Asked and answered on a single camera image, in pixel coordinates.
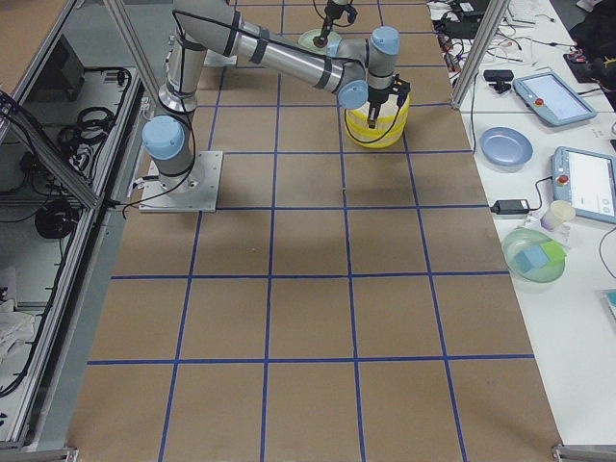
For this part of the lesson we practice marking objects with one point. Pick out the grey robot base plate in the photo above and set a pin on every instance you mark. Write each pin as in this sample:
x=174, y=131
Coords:
x=199, y=192

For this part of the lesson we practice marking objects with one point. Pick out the brown chocolate bun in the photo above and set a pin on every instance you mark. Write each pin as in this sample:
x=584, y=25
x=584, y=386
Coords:
x=320, y=42

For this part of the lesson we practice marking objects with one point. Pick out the aluminium frame post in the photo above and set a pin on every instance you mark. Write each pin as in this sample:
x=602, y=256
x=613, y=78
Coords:
x=485, y=33

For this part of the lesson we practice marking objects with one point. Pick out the yellow bamboo steamer basket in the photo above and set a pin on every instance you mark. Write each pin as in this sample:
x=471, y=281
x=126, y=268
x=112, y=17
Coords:
x=386, y=133

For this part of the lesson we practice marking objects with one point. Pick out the blue plate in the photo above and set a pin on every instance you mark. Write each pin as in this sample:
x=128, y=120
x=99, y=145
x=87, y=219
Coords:
x=505, y=149

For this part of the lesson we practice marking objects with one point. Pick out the light green plate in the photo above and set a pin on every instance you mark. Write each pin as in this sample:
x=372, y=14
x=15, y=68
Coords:
x=306, y=40

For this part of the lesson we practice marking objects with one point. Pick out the white crumpled cloth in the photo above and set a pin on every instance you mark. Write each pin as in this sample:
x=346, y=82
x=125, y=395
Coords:
x=17, y=327

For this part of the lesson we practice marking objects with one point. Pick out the black power adapter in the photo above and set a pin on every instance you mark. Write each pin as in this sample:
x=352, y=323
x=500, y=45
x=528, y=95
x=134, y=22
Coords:
x=510, y=207

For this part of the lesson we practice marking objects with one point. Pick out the teach pendant near post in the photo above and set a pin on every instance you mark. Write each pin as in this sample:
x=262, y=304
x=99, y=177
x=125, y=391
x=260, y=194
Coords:
x=549, y=97

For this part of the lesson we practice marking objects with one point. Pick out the black webcam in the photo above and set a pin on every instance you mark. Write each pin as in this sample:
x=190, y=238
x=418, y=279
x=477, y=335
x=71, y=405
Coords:
x=499, y=79

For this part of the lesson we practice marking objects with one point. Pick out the green bowl with sponges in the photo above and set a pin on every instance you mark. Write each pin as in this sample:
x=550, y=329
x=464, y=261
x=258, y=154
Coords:
x=535, y=261

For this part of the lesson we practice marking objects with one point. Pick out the paper cup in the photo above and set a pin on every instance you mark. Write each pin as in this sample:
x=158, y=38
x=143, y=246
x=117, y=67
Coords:
x=558, y=213

